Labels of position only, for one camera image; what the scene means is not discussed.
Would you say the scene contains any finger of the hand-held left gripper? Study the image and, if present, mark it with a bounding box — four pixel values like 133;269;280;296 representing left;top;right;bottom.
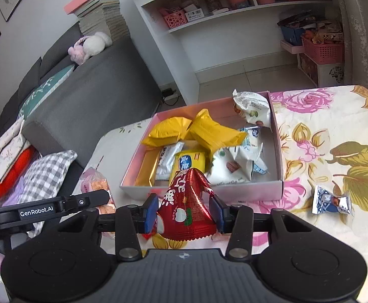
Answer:
0;189;110;232

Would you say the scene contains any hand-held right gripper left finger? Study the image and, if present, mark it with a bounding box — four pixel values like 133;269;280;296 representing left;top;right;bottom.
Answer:
58;193;158;261

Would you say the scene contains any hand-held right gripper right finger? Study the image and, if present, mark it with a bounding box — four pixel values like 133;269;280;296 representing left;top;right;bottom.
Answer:
210;195;311;259

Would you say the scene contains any pink cardboard box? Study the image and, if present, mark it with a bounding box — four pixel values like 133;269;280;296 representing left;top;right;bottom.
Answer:
119;90;285;203

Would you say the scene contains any red foil snack packet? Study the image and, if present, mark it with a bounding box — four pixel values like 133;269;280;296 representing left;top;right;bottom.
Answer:
156;167;218;242

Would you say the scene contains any gold foil snack packet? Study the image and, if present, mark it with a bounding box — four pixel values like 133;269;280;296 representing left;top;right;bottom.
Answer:
135;154;160;187

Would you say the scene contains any white snack packet green logo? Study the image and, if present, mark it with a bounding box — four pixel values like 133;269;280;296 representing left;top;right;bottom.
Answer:
209;146;255;186

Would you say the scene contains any yellow snack bar blue label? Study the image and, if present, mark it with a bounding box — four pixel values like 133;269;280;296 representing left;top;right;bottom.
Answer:
174;150;207;178

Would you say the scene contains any pink snack packet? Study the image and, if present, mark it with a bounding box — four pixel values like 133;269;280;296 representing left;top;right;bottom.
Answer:
79;167;117;217

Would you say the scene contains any large yellow ridged snack packet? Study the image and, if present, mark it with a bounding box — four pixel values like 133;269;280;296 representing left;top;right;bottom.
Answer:
188;109;248;155

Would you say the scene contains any large white printed snack packet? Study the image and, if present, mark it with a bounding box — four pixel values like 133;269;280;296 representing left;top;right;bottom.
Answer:
232;90;272;129

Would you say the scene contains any grey checkered pillow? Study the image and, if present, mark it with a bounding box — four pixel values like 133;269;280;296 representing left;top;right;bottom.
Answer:
17;149;78;232

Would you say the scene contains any purple cloth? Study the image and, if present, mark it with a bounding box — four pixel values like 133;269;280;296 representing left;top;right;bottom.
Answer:
0;176;26;209

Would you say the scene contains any red folded cloth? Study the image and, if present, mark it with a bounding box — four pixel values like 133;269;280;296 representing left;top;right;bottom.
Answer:
0;146;35;198

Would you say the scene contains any white snack packet dark print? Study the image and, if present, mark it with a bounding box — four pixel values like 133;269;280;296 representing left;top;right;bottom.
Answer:
155;142;185;181

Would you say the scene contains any folded floral cloth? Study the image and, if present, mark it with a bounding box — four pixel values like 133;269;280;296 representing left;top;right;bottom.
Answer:
0;116;30;184

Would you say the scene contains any light blue white snack packet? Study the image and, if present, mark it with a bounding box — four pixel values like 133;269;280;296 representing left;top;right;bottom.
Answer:
239;126;264;153

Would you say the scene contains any floral tablecloth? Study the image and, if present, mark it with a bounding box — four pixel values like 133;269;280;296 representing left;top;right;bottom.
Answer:
86;85;368;303

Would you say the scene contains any blue white small snack packet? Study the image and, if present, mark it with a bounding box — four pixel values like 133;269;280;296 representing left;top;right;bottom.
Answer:
311;184;353;216

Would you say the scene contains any teal cushion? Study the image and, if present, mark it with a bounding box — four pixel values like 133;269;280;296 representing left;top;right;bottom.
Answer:
17;64;76;118

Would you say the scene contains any power strip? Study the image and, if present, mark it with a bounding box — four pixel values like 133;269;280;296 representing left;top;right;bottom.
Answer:
161;88;180;100

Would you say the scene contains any grey sofa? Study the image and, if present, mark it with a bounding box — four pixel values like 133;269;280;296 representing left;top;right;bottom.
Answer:
0;21;163;171

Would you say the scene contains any dark grey cushion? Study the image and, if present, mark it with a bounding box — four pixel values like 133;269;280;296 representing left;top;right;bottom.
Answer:
17;56;43;93

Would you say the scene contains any white shelf unit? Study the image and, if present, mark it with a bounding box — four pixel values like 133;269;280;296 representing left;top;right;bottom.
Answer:
120;0;346;105

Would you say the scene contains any pink white plush toy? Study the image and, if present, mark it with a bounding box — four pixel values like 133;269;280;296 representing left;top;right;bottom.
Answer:
67;31;113;66

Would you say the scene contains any white lattice cabinet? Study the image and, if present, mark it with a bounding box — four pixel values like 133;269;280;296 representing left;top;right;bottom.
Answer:
297;52;346;88

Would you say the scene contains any large pink plastic basket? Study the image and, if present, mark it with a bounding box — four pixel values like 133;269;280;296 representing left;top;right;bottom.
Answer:
300;34;344;66

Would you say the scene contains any pink lattice basket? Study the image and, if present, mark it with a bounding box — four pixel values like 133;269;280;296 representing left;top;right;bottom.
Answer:
159;8;188;30

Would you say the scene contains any stack of books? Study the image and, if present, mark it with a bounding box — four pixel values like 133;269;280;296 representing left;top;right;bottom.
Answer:
64;0;131;42

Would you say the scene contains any lace curtain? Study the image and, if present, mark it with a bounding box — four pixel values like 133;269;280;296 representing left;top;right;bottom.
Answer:
335;0;368;96

